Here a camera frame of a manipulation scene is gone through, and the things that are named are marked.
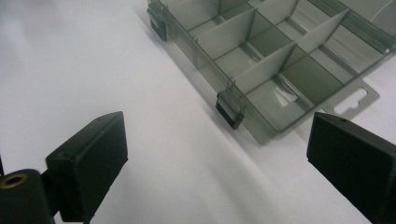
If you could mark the clear grey compartment box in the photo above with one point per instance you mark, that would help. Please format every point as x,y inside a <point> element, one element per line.
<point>264,59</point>

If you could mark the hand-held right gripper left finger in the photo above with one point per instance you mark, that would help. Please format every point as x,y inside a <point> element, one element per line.
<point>90,168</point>

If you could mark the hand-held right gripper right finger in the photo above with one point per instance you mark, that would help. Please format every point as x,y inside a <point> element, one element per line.
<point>358,165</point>

